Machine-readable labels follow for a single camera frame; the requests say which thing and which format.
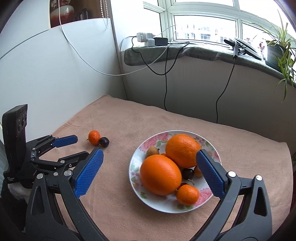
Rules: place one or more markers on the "black device on windowsill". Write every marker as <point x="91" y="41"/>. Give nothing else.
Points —
<point x="240" y="47"/>

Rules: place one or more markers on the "large orange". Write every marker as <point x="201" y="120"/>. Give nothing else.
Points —
<point x="182" y="149"/>
<point x="160" y="175"/>

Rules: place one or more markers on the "black power adapter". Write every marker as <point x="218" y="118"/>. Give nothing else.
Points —
<point x="159" y="41"/>

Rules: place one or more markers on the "small mandarin with stem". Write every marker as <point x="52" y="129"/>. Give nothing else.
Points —
<point x="94" y="137"/>

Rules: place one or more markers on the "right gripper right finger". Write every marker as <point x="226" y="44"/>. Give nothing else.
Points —
<point x="243" y="211"/>

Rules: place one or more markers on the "floral white plate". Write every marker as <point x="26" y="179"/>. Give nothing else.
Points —
<point x="169" y="203"/>

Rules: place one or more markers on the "black left camera box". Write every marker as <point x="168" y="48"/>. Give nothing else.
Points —
<point x="14" y="133"/>

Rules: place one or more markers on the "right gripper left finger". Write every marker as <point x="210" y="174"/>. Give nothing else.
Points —
<point x="44" y="220"/>

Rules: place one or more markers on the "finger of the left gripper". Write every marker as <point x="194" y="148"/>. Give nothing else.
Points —
<point x="64" y="141"/>
<point x="67" y="159"/>

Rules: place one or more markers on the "small brown kiwi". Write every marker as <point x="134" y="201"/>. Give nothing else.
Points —
<point x="152" y="151"/>

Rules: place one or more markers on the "red vase picture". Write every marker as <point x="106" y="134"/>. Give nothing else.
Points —
<point x="63" y="12"/>

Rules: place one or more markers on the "white power strip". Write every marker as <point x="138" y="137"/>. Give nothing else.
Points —
<point x="146" y="38"/>

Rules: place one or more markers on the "pink towel mat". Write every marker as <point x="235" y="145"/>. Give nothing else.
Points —
<point x="111" y="201"/>

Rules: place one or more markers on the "brown kiwi fruit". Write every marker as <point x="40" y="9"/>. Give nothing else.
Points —
<point x="197" y="172"/>

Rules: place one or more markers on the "dark purple plum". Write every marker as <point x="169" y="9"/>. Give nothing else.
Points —
<point x="104" y="142"/>

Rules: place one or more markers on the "potted spider plant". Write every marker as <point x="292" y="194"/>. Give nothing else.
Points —
<point x="282" y="46"/>

